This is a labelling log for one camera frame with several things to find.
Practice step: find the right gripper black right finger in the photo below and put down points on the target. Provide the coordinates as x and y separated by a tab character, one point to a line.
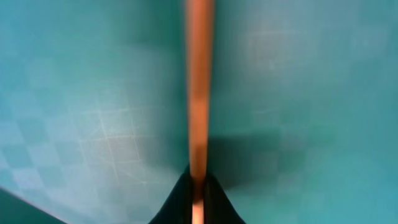
217	207

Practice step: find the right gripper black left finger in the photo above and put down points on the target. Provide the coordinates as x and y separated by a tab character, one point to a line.
177	209

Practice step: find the wooden chopstick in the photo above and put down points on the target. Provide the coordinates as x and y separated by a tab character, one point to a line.
199	22

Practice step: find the teal plastic tray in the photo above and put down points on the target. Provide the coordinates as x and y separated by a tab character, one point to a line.
303	113

